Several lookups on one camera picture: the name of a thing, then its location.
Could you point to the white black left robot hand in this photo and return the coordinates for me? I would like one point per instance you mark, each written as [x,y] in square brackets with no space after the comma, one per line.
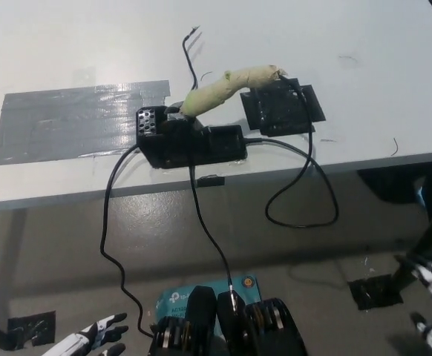
[86,335]

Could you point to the tape-wrapped soldering iron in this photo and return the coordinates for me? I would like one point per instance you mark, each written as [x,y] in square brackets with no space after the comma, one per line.
[219,92]

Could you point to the black robot torso blocks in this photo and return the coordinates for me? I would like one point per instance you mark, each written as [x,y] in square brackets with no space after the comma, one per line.
[201,311]

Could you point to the black soldering station base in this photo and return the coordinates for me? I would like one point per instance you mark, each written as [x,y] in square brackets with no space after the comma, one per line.
[179,148]

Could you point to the black floor tape patch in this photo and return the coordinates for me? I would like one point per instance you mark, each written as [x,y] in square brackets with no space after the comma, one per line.
[372,293]
[30,330]

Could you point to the teal TP-Link box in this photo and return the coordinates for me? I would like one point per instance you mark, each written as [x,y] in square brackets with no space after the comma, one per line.
[173,300]

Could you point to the small black tape strip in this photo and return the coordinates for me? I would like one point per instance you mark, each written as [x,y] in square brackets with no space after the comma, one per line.
[211,181]

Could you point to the black under-table bracket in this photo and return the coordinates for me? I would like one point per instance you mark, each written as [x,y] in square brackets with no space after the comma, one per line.
[383,185]

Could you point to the grey duct tape patch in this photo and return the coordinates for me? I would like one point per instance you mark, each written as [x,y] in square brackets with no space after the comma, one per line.
[64,122]

